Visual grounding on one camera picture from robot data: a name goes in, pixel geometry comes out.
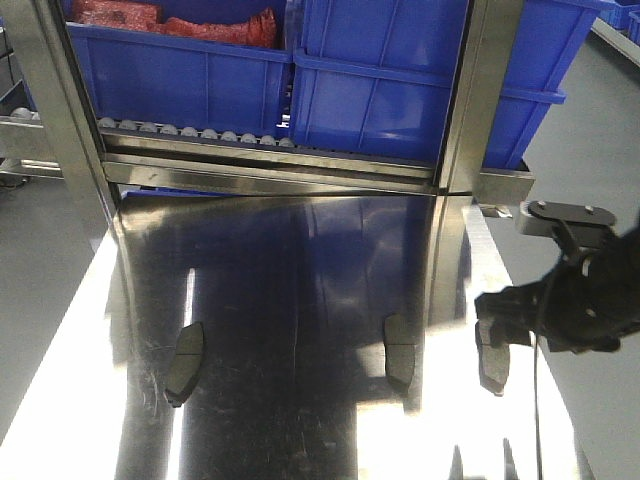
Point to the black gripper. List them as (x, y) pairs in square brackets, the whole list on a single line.
[(588, 305)]

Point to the grey brake pad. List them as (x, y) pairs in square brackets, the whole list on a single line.
[(185, 366), (400, 350), (493, 360)]

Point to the grey roller conveyor track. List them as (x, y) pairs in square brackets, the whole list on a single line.
[(151, 129)]

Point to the right blue plastic bin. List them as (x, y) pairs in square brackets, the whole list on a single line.
[(375, 77)]

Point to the blue plastic bin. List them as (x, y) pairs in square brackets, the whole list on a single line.
[(375, 77), (187, 82)]

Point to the red bagged parts in bin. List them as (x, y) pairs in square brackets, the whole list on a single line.
[(259, 30)]

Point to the left blue plastic bin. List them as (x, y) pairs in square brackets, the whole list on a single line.
[(187, 82)]

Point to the lower blue bin under table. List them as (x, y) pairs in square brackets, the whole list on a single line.
[(168, 192)]

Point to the grey camera on gripper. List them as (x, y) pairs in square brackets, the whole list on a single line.
[(536, 218)]

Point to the stainless steel rack frame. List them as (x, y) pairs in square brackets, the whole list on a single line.
[(66, 142)]

